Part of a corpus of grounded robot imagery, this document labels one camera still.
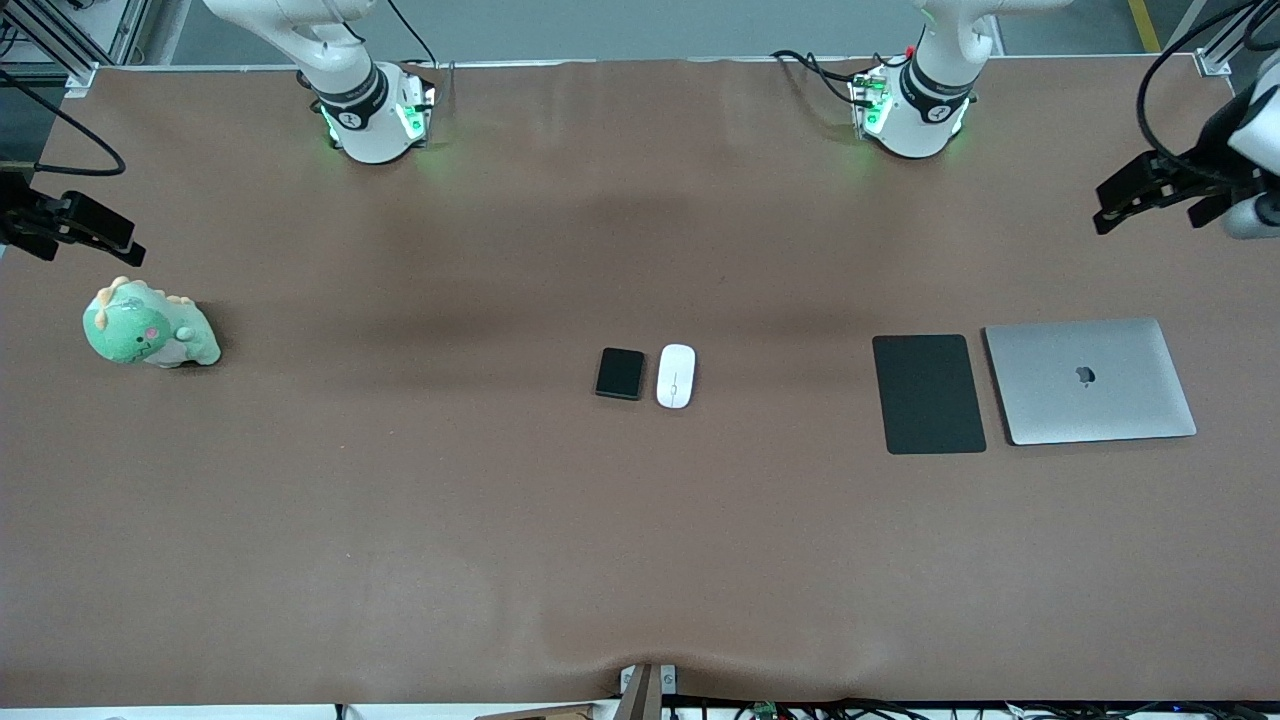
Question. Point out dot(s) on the white computer mouse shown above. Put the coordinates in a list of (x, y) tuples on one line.
[(676, 376)]

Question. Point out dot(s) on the black phone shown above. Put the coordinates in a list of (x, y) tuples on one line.
[(620, 374)]

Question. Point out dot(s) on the lit arm base connector box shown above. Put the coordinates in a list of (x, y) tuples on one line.
[(415, 110), (868, 100)]

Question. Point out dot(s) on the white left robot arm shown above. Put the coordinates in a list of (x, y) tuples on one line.
[(935, 90)]

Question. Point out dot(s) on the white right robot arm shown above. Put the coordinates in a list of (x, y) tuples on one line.
[(350, 70)]

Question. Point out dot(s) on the black mouse pad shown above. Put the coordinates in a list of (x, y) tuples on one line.
[(930, 395)]

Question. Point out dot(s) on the green dinosaur plush toy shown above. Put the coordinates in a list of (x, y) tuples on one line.
[(135, 330)]

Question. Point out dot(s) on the silver laptop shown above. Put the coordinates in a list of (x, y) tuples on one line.
[(1090, 400)]

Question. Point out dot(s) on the brown table cover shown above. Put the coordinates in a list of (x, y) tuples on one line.
[(500, 500)]

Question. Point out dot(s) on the metal bracket with brown post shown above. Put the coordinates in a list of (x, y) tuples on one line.
[(640, 695)]

